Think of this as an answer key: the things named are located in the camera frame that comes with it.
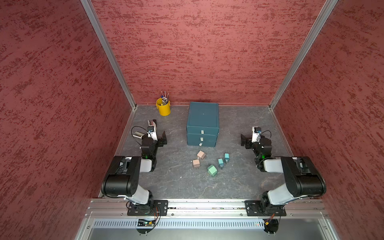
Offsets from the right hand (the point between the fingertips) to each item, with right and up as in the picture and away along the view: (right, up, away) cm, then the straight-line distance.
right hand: (248, 135), depth 94 cm
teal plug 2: (-15, -13, -5) cm, 20 cm away
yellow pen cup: (-57, +21, +12) cm, 62 cm away
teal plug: (-19, -16, -7) cm, 26 cm away
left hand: (-59, +1, -1) cm, 59 cm away
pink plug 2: (-34, -16, -6) cm, 38 cm away
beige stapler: (-73, 0, +6) cm, 74 cm away
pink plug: (-31, -12, -2) cm, 33 cm away
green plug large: (-24, -19, -11) cm, 33 cm away
